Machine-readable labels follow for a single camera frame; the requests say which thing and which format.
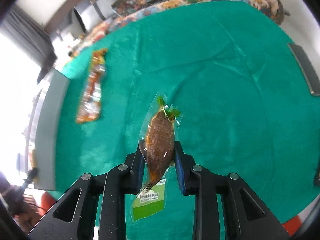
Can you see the yellow sausage packet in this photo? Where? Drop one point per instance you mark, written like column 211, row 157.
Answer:
column 89, row 107

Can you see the brown drumstick vacuum packet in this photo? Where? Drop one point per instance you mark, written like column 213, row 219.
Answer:
column 158, row 134

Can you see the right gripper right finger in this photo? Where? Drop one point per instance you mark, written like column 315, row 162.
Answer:
column 225, row 206

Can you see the dark remote control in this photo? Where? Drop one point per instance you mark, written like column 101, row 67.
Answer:
column 306, row 67

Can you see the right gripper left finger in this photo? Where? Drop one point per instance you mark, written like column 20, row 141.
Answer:
column 93, row 200

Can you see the green tablecloth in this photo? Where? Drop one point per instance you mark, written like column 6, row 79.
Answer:
column 227, row 67

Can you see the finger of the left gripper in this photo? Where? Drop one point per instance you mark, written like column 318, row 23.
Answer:
column 13, row 196

